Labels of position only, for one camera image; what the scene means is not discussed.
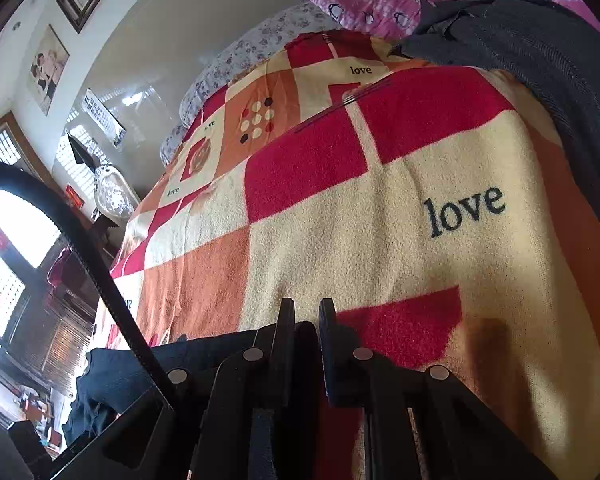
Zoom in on red orange checkered blanket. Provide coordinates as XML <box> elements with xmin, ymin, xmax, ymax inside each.
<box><xmin>92</xmin><ymin>30</ymin><xmax>600</xmax><ymax>480</ymax></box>

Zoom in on black pants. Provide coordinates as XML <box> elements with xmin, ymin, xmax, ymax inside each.
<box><xmin>62</xmin><ymin>321</ymin><xmax>301</xmax><ymax>448</ymax></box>

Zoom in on dark grey garment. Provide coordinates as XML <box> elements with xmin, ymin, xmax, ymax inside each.
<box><xmin>390</xmin><ymin>0</ymin><xmax>600</xmax><ymax>241</ymax></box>

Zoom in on eye chart wall calendar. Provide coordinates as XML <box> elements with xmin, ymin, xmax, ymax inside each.
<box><xmin>80</xmin><ymin>88</ymin><xmax>127</xmax><ymax>149</ymax></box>

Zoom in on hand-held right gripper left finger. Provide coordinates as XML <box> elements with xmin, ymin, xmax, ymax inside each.
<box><xmin>50</xmin><ymin>298</ymin><xmax>322</xmax><ymax>480</ymax></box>

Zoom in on pink penguin print quilt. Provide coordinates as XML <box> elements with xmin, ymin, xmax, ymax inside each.
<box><xmin>300</xmin><ymin>0</ymin><xmax>600</xmax><ymax>41</ymax></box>

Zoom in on floral pillow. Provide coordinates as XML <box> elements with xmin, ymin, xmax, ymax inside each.
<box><xmin>160</xmin><ymin>2</ymin><xmax>343</xmax><ymax>168</ymax></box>

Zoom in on black hanging cloth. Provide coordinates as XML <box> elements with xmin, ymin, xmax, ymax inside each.
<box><xmin>67</xmin><ymin>131</ymin><xmax>97</xmax><ymax>167</ymax></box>

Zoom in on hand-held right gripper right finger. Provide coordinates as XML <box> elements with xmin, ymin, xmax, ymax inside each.
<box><xmin>318</xmin><ymin>298</ymin><xmax>557</xmax><ymax>480</ymax></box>

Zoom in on dark wooden desk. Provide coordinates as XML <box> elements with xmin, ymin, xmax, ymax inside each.
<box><xmin>45</xmin><ymin>217</ymin><xmax>128</xmax><ymax>311</ymax></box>

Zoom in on white ornate chair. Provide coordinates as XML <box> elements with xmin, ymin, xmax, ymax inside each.
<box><xmin>93</xmin><ymin>164</ymin><xmax>140</xmax><ymax>222</ymax></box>

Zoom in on dark red cloth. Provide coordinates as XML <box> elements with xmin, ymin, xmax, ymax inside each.
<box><xmin>46</xmin><ymin>246</ymin><xmax>75</xmax><ymax>288</ymax></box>

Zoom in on wall poster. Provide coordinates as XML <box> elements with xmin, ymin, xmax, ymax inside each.
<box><xmin>27</xmin><ymin>24</ymin><xmax>70</xmax><ymax>117</ymax></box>

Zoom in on wooden lattice window door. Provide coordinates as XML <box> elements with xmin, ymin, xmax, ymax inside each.
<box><xmin>0</xmin><ymin>110</ymin><xmax>103</xmax><ymax>366</ymax></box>

